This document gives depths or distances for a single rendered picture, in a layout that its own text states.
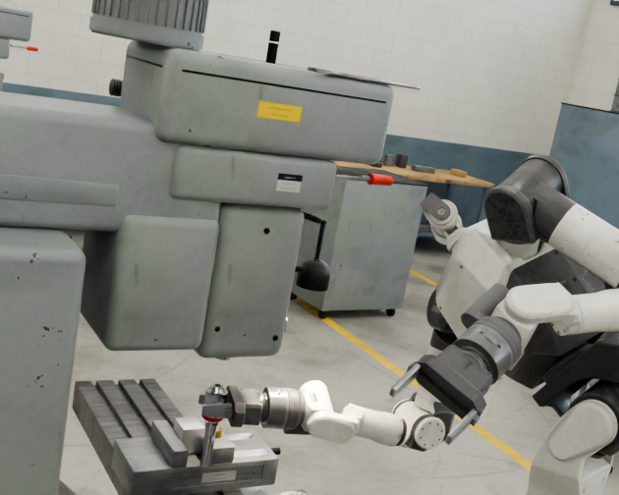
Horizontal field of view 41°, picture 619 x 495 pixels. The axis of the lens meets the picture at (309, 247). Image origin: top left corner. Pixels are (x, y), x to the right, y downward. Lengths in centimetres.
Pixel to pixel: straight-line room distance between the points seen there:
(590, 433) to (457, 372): 42
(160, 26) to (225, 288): 50
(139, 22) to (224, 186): 32
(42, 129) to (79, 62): 683
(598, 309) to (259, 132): 66
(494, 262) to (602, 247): 21
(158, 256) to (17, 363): 31
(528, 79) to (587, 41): 96
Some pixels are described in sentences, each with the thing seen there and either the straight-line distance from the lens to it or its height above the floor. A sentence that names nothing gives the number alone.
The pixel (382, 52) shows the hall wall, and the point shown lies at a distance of 957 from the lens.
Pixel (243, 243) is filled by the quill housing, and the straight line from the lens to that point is 159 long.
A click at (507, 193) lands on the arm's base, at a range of 155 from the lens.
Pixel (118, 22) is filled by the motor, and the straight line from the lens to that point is 148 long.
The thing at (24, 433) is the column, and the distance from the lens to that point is 145.
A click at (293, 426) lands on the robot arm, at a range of 184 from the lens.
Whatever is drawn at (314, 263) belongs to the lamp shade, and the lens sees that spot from 179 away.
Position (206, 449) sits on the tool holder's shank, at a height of 107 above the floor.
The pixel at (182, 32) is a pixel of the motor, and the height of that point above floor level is 192.
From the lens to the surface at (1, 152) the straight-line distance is 142.
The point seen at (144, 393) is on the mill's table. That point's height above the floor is 92.
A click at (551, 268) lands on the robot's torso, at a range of 167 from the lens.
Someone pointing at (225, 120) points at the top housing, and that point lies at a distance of 149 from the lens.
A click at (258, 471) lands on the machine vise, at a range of 200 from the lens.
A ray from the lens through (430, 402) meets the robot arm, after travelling 196.
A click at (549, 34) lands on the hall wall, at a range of 1109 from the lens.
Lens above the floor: 192
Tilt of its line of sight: 13 degrees down
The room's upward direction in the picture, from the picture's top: 10 degrees clockwise
